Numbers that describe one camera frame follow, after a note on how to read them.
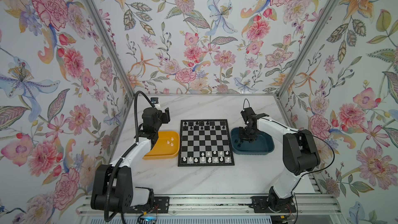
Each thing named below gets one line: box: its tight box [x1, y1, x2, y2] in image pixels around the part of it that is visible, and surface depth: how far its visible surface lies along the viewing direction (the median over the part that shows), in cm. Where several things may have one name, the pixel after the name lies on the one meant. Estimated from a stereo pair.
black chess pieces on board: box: [183, 120, 226, 131], surface depth 103 cm
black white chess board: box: [177, 118, 235, 167], surface depth 95 cm
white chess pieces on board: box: [182, 150, 231, 163], surface depth 88 cm
